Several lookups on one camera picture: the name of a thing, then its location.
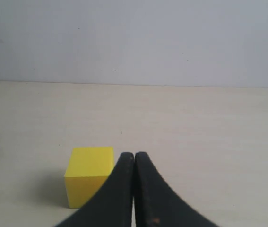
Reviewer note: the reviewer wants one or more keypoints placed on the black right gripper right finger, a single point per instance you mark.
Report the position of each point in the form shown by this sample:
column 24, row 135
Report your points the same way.
column 156, row 204

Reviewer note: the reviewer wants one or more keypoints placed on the yellow cube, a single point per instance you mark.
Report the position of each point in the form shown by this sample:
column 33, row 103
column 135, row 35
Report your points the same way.
column 87, row 170

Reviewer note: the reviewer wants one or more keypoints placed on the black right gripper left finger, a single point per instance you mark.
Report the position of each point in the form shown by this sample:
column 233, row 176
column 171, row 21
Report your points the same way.
column 111, row 206

